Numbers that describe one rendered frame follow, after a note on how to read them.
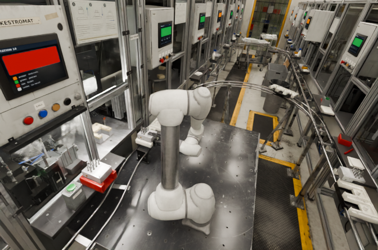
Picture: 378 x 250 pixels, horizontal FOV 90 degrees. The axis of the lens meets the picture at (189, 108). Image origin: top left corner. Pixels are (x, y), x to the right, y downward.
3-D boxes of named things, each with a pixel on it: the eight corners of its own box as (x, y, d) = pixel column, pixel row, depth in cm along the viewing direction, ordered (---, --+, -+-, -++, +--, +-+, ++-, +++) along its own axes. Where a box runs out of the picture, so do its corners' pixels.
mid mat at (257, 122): (280, 149, 288) (280, 148, 287) (244, 139, 303) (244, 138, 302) (278, 117, 370) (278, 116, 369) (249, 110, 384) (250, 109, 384)
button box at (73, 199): (75, 210, 96) (68, 196, 90) (63, 205, 98) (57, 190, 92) (86, 198, 103) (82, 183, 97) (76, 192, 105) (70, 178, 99)
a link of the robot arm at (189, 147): (179, 155, 146) (185, 141, 154) (198, 162, 142) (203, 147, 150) (178, 148, 138) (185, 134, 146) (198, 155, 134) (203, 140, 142)
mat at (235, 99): (233, 133, 311) (233, 133, 310) (199, 125, 327) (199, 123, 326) (255, 54, 789) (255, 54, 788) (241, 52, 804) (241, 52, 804)
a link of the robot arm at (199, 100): (206, 103, 111) (183, 103, 109) (213, 81, 97) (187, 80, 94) (210, 121, 103) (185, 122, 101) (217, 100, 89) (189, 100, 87)
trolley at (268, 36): (271, 64, 682) (280, 36, 633) (255, 62, 691) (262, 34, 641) (268, 58, 754) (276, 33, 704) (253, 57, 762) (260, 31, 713)
